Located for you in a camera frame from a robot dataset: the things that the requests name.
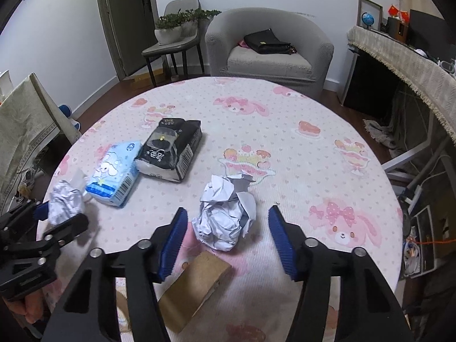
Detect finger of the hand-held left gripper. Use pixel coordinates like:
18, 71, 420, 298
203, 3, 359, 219
43, 213, 89, 248
0, 201, 50, 237

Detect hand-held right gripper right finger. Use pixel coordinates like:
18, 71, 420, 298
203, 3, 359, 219
267, 205, 414, 342

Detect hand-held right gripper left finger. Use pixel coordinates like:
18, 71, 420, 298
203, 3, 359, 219
42, 207, 189, 342

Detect small white paper ball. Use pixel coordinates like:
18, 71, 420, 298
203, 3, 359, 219
47, 170, 88, 227

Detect brown cardboard tube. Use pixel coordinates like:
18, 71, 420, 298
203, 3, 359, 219
157, 250, 233, 334

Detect large white paper ball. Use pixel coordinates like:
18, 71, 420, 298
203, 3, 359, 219
192, 173, 258, 253

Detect person's left hand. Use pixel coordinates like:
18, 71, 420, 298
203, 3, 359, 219
0, 290, 46, 328

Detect blue tissue packet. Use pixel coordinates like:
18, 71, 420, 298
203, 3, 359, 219
85, 141, 142, 208

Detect cream patterned cloth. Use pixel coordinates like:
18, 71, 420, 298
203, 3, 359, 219
0, 73, 80, 205

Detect pink printed blanket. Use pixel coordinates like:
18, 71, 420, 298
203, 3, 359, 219
36, 76, 406, 342

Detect black snack packet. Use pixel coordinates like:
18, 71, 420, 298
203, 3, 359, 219
134, 117, 204, 183

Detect blue shoe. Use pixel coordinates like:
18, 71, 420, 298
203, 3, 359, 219
58, 105, 81, 131

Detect crumpled grey floor cloth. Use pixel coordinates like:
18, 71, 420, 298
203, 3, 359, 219
363, 119, 397, 147

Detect white desk leg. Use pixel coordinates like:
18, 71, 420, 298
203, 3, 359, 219
381, 138, 450, 183

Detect flat cardboard piece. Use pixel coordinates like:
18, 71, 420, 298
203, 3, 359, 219
133, 72, 169, 84

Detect grey armchair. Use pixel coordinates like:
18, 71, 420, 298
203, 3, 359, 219
205, 8, 335, 99

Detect black cabinet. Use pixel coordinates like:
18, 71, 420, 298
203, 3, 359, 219
341, 47, 404, 121

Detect grey dining chair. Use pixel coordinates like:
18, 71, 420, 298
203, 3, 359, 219
142, 0, 211, 87

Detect black handbag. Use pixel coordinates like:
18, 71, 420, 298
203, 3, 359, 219
243, 28, 296, 55

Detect dark green door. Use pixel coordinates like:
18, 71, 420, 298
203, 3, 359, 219
94, 0, 160, 80

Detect potted plant in white pot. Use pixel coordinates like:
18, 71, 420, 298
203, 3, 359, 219
154, 13, 185, 46

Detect cream lace-trimmed desk cloth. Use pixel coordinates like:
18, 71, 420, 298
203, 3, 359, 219
347, 25, 456, 152

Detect trailing green potted plant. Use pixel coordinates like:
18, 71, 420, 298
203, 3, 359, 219
181, 8, 222, 38

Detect wooden box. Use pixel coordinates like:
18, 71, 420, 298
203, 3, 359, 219
386, 16, 410, 44

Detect black monitor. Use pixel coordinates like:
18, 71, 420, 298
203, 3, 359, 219
408, 9, 447, 53

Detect small red flags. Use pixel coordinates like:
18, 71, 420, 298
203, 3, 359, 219
388, 4, 410, 22

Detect picture frame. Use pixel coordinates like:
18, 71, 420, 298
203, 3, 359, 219
357, 0, 384, 31

